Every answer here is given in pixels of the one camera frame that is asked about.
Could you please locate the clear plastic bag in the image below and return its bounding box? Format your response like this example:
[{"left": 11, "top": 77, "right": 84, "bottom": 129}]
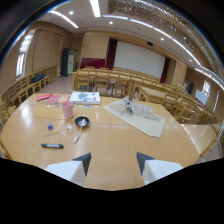
[{"left": 117, "top": 98, "right": 158, "bottom": 122}]

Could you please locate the dark red curtain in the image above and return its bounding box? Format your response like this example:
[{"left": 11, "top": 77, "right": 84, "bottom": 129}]
[{"left": 105, "top": 38, "right": 119, "bottom": 70}]

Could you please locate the white printed book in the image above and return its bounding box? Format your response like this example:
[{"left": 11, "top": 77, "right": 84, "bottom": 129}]
[{"left": 68, "top": 90, "right": 102, "bottom": 106}]

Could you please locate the small black frying pan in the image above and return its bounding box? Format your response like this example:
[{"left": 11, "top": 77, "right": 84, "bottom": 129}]
[{"left": 74, "top": 116, "right": 91, "bottom": 129}]

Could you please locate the white projection screen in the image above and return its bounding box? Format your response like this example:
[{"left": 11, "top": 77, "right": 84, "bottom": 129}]
[{"left": 113, "top": 40, "right": 167, "bottom": 80}]

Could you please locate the black bag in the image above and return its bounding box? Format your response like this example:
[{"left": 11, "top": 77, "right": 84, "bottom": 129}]
[{"left": 29, "top": 73, "right": 46, "bottom": 84}]

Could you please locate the black marker pen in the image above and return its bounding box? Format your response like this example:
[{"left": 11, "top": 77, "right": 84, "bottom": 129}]
[{"left": 40, "top": 143, "right": 65, "bottom": 150}]

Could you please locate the pink flat packet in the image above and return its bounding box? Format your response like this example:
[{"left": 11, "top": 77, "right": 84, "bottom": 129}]
[{"left": 45, "top": 95, "right": 62, "bottom": 105}]

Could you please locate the red flat packet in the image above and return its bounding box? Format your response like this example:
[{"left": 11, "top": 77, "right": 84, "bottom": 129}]
[{"left": 36, "top": 94, "right": 51, "bottom": 102}]

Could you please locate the pink plastic cup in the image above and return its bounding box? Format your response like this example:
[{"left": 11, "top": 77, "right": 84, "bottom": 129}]
[{"left": 61, "top": 100, "right": 74, "bottom": 120}]

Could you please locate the thin wooden stick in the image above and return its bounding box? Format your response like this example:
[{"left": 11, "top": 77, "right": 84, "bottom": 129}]
[{"left": 44, "top": 129, "right": 65, "bottom": 138}]

